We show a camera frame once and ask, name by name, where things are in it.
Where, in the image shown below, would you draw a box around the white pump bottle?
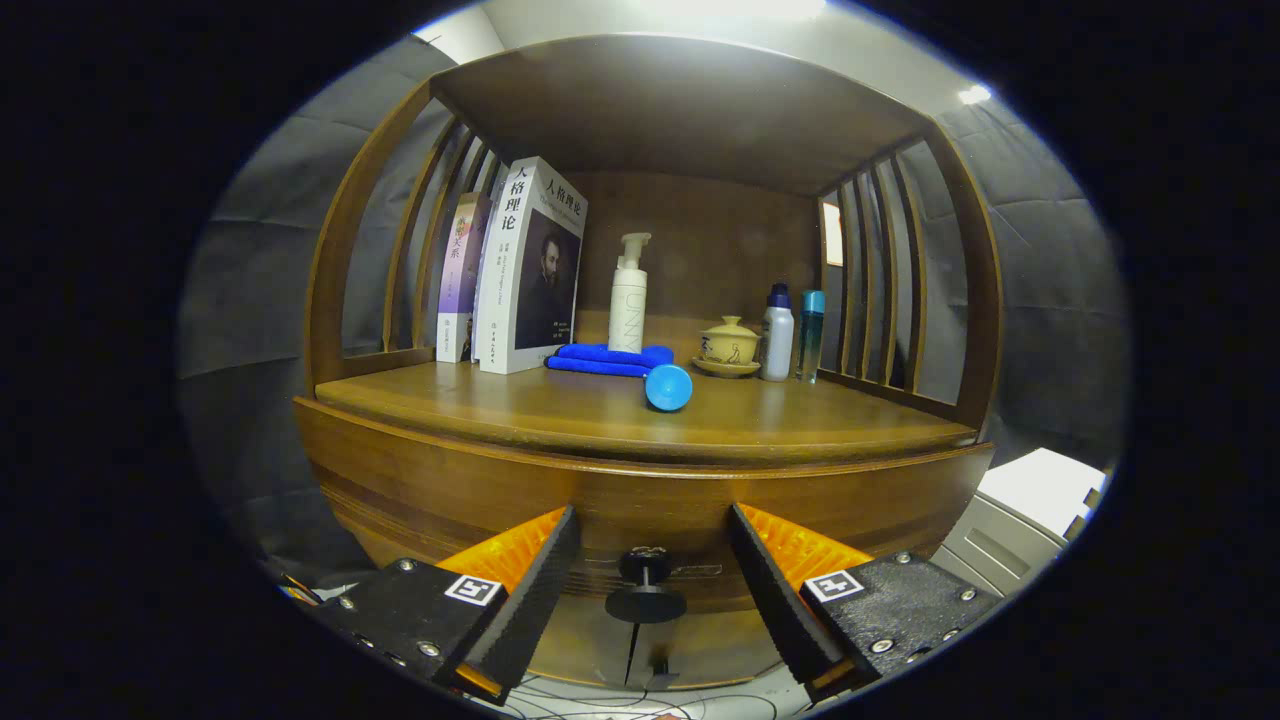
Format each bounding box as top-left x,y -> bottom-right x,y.
608,232 -> 653,353

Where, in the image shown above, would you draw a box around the white bottle with blue cap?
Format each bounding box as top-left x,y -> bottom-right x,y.
760,283 -> 795,382

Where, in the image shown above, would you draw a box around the floor cables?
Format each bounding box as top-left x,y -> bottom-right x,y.
500,675 -> 801,719

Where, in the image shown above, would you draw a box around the wooden countertop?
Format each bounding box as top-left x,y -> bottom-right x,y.
315,340 -> 979,466

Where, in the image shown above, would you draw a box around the blue and white tube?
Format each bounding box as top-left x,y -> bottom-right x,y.
644,364 -> 694,412

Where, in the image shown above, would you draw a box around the wooden cabinet door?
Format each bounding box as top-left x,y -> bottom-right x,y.
628,600 -> 786,691
530,595 -> 633,689

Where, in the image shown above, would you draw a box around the wooden drawer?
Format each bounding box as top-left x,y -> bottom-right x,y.
293,397 -> 996,626

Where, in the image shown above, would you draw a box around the large ceiling light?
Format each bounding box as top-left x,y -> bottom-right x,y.
640,0 -> 831,21

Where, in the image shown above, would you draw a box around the yellow lidded teacup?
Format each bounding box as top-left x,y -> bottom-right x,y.
699,316 -> 763,366

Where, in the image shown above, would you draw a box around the thin purple book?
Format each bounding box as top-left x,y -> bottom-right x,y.
436,192 -> 493,364

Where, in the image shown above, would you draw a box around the wooden cabinet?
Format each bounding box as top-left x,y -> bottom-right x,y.
305,33 -> 1004,691

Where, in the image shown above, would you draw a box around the folded blue cloth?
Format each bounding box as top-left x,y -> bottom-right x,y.
545,343 -> 675,379

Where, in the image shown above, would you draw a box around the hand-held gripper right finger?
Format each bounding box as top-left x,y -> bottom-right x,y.
727,503 -> 1004,701

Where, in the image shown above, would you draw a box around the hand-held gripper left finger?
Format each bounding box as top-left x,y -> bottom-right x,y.
320,505 -> 583,707

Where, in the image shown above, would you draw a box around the thick white portrait book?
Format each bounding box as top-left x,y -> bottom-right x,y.
476,156 -> 589,376

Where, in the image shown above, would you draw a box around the teal slim bottle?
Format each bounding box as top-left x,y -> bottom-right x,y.
797,290 -> 827,385

